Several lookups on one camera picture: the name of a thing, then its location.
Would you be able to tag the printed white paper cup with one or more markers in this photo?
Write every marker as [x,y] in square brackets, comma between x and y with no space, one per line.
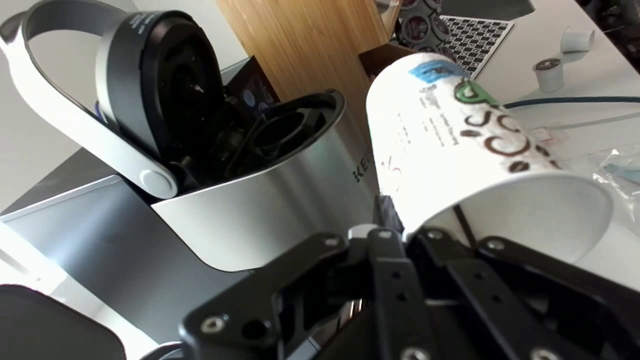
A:
[452,152]

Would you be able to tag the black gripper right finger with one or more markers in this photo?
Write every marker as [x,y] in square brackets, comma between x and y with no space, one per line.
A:
[507,281]

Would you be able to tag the black coffee pod carousel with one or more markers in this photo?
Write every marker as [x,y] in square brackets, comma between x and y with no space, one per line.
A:
[421,26]

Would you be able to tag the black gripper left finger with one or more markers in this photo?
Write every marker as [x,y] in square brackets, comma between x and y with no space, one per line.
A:
[347,281]

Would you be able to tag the black white calibration board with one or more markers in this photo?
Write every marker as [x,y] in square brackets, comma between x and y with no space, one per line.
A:
[477,40]

